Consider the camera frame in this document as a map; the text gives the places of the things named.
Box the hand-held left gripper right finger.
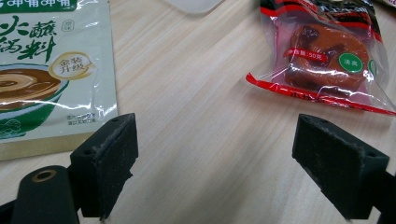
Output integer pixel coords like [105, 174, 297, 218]
[291, 113, 390, 220]

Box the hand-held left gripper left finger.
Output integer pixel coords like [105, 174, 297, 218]
[69, 112, 139, 220]

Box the red clear snack packet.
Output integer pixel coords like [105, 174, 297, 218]
[245, 0, 396, 117]

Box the green and white sauce packet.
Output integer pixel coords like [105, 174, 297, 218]
[0, 0, 120, 161]

